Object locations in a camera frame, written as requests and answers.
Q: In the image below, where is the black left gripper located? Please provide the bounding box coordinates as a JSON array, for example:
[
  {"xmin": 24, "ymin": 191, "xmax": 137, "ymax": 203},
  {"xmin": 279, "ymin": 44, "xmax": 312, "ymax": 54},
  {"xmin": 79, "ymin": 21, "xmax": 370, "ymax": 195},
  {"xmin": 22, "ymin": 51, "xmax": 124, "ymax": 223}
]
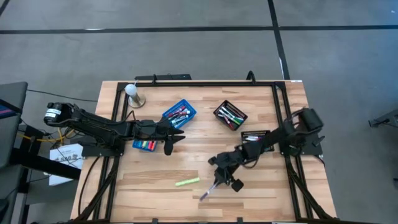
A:
[{"xmin": 134, "ymin": 123, "xmax": 187, "ymax": 156}]

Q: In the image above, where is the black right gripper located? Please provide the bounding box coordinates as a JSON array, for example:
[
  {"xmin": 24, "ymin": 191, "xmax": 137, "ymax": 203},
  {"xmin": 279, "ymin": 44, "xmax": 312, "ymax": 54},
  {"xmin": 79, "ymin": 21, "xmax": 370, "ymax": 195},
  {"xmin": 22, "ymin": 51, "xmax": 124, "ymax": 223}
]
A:
[{"xmin": 213, "ymin": 149, "xmax": 246, "ymax": 193}]

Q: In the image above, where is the green label Expo marker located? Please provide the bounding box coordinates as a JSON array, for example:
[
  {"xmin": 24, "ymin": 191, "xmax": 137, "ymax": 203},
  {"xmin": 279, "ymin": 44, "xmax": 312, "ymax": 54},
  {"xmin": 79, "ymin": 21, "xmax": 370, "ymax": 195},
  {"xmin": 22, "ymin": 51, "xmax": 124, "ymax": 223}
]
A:
[{"xmin": 173, "ymin": 115, "xmax": 191, "ymax": 128}]

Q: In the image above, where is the thick teal Expo marker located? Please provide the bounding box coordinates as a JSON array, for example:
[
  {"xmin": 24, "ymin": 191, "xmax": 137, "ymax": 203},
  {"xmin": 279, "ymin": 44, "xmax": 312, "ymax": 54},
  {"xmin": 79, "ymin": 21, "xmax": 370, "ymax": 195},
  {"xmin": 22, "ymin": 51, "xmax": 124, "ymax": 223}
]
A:
[{"xmin": 170, "ymin": 110, "xmax": 191, "ymax": 124}]

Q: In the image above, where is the red Expo marker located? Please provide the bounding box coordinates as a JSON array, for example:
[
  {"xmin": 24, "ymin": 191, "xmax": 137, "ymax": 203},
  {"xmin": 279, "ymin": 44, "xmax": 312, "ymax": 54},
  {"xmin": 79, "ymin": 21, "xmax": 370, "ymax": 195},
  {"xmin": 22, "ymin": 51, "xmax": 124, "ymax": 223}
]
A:
[{"xmin": 167, "ymin": 105, "xmax": 187, "ymax": 119}]

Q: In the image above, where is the dark red marker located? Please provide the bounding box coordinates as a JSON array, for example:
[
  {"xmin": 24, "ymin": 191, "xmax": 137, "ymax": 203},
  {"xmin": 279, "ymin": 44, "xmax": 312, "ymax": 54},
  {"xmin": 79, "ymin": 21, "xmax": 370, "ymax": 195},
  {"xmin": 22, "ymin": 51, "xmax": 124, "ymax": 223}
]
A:
[{"xmin": 221, "ymin": 114, "xmax": 234, "ymax": 129}]

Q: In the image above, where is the thin dark green marker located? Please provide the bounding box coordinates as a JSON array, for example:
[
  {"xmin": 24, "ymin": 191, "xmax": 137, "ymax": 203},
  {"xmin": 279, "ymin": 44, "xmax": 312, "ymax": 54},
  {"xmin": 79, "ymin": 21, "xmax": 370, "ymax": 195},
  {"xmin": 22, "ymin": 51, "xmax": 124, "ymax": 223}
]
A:
[{"xmin": 221, "ymin": 106, "xmax": 241, "ymax": 122}]

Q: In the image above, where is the green cap Expo marker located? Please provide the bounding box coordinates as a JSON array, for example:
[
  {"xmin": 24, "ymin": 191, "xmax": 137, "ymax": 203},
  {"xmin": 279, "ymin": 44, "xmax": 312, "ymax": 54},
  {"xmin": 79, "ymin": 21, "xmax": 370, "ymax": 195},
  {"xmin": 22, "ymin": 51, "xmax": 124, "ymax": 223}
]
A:
[{"xmin": 228, "ymin": 111, "xmax": 245, "ymax": 123}]

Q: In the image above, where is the blue plastic mesh basket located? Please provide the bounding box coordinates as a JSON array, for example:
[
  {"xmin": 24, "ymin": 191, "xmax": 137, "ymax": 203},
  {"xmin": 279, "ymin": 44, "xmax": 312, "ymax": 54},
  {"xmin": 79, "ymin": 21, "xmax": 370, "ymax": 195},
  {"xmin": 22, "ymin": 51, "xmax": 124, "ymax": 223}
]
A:
[
  {"xmin": 162, "ymin": 98, "xmax": 198, "ymax": 131},
  {"xmin": 132, "ymin": 139, "xmax": 159, "ymax": 153}
]

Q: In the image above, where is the black plastic mesh basket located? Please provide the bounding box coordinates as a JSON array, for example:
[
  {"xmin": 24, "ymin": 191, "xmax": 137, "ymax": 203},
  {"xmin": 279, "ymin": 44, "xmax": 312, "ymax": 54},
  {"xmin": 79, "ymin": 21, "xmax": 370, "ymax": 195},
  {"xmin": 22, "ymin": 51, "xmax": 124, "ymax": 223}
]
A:
[
  {"xmin": 241, "ymin": 129, "xmax": 275, "ymax": 153},
  {"xmin": 213, "ymin": 100, "xmax": 249, "ymax": 131}
]

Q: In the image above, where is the black power strip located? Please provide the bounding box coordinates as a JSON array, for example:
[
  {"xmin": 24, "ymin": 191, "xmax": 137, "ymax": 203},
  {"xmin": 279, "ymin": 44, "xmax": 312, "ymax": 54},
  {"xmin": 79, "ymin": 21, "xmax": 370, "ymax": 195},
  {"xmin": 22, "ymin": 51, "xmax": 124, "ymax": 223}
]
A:
[{"xmin": 134, "ymin": 73, "xmax": 193, "ymax": 82}]

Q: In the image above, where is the white bulb brass lamp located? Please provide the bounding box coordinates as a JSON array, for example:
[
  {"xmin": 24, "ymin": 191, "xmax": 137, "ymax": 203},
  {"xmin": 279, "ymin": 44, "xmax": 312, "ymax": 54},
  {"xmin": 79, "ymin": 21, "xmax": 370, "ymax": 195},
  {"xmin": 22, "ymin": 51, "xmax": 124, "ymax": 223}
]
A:
[{"xmin": 124, "ymin": 82, "xmax": 147, "ymax": 110}]

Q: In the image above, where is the white paper sheet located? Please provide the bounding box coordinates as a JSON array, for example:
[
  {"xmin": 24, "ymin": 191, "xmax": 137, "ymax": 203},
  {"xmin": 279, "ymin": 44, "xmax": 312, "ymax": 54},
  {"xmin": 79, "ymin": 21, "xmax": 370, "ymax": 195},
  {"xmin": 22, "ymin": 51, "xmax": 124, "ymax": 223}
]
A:
[{"xmin": 49, "ymin": 142, "xmax": 85, "ymax": 187}]

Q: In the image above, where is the grey side desk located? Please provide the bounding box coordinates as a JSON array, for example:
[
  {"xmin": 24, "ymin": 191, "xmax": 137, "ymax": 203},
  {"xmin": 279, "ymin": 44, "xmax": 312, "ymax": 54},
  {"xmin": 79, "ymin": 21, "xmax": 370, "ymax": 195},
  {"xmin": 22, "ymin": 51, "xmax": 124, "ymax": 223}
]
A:
[{"xmin": 0, "ymin": 81, "xmax": 29, "ymax": 224}]

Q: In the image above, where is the black table frame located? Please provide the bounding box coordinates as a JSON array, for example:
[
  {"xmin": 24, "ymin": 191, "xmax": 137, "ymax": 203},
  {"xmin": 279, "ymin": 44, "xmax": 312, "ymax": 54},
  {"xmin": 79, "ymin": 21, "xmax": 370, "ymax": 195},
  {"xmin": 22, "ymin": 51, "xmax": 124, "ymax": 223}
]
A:
[{"xmin": 74, "ymin": 80, "xmax": 338, "ymax": 224}]

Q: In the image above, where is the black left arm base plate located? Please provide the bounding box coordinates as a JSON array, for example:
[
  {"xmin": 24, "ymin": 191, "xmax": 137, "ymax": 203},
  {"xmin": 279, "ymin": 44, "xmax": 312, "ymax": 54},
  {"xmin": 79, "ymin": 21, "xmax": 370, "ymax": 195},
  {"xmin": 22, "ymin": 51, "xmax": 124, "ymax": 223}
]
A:
[{"xmin": 77, "ymin": 136, "xmax": 126, "ymax": 158}]

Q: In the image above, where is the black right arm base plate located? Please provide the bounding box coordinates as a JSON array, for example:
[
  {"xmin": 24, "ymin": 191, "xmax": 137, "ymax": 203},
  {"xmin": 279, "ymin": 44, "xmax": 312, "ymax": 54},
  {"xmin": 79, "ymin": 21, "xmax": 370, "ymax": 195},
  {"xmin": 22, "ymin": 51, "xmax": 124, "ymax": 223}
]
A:
[{"xmin": 277, "ymin": 130, "xmax": 324, "ymax": 157}]

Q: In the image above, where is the yellow cable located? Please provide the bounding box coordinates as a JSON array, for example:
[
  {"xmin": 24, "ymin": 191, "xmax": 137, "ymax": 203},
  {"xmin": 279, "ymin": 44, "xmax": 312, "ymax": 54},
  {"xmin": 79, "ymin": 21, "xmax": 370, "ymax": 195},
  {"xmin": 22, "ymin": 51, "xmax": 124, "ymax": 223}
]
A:
[{"xmin": 17, "ymin": 124, "xmax": 77, "ymax": 144}]

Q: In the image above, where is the black floor cable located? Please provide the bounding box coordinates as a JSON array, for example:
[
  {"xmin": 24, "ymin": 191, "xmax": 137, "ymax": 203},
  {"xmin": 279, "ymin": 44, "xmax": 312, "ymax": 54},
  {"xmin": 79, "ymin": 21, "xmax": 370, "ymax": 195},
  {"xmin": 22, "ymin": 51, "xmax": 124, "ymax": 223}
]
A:
[{"xmin": 26, "ymin": 89, "xmax": 99, "ymax": 103}]

